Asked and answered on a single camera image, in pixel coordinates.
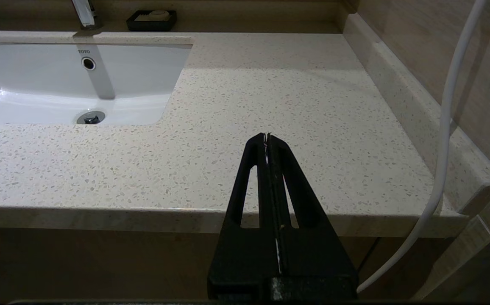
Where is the white cable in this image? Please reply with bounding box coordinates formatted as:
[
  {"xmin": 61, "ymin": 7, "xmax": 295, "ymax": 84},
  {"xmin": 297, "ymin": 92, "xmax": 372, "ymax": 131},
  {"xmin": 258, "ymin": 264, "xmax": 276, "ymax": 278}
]
[{"xmin": 357, "ymin": 0, "xmax": 489, "ymax": 294}]

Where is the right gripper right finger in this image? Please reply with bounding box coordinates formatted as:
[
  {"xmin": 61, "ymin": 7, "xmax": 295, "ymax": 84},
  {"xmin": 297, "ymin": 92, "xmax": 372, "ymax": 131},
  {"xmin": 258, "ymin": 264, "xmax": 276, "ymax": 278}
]
[{"xmin": 268, "ymin": 134, "xmax": 358, "ymax": 300}]

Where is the beige soap bar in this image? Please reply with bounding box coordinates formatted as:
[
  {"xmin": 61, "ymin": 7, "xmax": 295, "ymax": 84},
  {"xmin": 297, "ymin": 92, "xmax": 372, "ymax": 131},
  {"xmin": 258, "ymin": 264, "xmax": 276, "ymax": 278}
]
[{"xmin": 137, "ymin": 10, "xmax": 171, "ymax": 21}]

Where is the chrome sink drain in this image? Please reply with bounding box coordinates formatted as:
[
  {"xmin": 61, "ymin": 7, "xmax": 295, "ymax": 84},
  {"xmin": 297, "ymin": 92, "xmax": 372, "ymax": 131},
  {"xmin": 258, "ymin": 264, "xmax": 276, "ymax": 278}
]
[{"xmin": 76, "ymin": 110, "xmax": 106, "ymax": 125}]

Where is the black soap dish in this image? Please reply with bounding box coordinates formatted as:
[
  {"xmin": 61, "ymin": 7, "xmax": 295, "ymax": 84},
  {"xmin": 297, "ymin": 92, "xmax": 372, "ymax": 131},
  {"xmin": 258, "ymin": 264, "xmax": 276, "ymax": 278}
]
[{"xmin": 127, "ymin": 10, "xmax": 178, "ymax": 32}]

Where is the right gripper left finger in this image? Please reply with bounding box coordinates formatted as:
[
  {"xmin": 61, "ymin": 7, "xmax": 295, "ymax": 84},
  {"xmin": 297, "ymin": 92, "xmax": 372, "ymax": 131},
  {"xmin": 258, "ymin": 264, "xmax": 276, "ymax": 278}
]
[{"xmin": 208, "ymin": 133, "xmax": 280, "ymax": 300}]

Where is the white sink basin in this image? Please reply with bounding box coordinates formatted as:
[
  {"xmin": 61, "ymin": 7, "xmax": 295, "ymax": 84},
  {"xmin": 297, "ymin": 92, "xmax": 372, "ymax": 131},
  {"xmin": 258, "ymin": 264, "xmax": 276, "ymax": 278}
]
[{"xmin": 0, "ymin": 42, "xmax": 194, "ymax": 125}]

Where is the brown vanity cabinet front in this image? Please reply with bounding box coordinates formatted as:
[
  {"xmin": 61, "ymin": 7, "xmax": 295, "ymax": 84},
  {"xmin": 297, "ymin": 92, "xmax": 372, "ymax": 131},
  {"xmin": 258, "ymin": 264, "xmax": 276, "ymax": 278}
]
[{"xmin": 0, "ymin": 220, "xmax": 490, "ymax": 303}]

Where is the chrome faucet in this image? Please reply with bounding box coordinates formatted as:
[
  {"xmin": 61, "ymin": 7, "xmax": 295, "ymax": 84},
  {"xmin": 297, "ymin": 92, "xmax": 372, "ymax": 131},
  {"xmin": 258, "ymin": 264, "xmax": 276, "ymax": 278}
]
[{"xmin": 72, "ymin": 0, "xmax": 103, "ymax": 29}]

